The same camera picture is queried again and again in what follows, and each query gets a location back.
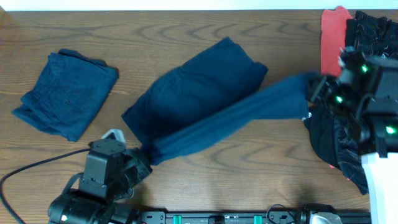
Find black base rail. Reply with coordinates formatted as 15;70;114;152
137;203;372;224

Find red orange cloth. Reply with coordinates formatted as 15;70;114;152
320;6;352;77

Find black printed garment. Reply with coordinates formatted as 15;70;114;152
304;11;397;195

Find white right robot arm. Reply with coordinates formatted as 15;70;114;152
307;47;397;223

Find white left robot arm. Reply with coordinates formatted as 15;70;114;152
48;129;152;224

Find navy blue garment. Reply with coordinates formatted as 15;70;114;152
12;49;119;142

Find dark navy shorts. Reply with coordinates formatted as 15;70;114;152
122;38;311;165

